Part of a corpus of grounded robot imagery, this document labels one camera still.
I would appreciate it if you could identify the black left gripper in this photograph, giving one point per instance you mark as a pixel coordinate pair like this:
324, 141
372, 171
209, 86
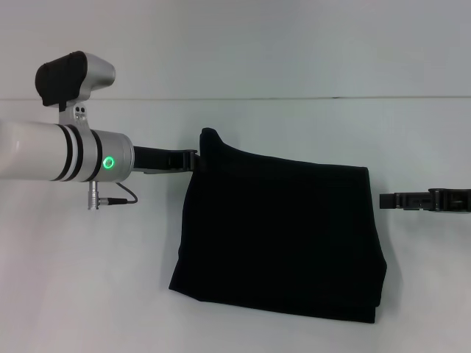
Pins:
154, 158

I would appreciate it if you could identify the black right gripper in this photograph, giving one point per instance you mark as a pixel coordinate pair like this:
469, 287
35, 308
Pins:
450, 200

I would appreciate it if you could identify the black shirt with white print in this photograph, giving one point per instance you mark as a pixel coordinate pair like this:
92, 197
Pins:
276, 239

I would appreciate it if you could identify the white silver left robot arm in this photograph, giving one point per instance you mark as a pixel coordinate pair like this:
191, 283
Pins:
62, 150

